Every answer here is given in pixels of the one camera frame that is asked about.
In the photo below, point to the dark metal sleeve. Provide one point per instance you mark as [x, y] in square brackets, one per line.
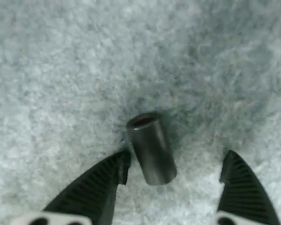
[151, 150]

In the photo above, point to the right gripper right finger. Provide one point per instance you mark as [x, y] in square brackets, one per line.
[244, 194]

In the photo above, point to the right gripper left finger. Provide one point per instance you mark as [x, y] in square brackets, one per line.
[89, 192]

